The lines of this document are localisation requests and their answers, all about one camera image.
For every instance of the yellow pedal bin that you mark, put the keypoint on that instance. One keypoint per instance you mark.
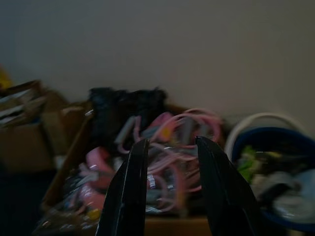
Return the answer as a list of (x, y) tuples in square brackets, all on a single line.
[(3, 78)]

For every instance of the pink grey hanger bundle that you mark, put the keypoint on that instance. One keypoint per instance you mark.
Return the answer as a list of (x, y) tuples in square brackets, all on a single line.
[(172, 127)]

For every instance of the green plastic wrapper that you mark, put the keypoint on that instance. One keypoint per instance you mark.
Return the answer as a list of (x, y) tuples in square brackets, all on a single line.
[(247, 159)]

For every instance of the cardboard box holding papers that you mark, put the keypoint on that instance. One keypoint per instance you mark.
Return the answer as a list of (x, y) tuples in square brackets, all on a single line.
[(22, 142)]

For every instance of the black plastic bag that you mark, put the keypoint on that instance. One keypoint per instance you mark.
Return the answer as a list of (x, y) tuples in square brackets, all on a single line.
[(123, 105)]

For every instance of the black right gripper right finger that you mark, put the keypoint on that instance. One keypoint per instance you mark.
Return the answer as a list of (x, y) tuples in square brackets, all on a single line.
[(221, 191)]

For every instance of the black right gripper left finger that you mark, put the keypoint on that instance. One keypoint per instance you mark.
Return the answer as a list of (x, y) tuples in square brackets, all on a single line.
[(128, 191)]

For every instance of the long brown cardboard box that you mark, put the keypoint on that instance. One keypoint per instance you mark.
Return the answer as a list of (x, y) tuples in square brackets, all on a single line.
[(177, 225)]

